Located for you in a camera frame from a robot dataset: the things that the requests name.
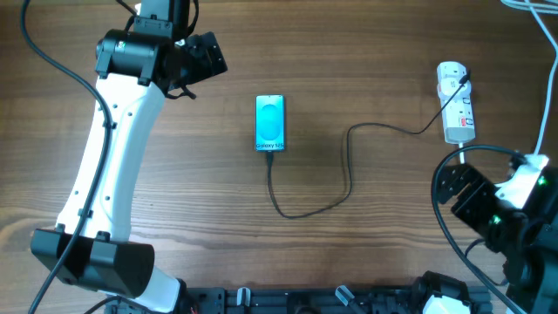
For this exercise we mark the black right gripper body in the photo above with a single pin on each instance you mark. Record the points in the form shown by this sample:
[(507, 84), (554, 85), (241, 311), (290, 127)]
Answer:
[(479, 204)]

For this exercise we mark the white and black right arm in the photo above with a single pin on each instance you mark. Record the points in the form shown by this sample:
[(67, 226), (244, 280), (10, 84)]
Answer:
[(517, 218)]

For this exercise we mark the blue-screen Galaxy smartphone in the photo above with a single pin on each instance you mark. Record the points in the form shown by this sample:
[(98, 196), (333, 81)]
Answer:
[(270, 135)]

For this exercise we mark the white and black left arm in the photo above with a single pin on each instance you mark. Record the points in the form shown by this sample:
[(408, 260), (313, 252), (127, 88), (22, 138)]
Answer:
[(157, 56)]

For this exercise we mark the white power strip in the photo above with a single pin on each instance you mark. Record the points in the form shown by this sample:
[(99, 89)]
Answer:
[(457, 114)]

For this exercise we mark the white USB charger adapter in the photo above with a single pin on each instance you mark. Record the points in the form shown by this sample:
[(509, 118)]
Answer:
[(452, 88)]

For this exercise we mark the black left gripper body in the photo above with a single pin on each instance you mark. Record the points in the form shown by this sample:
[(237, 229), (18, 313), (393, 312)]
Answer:
[(195, 63)]

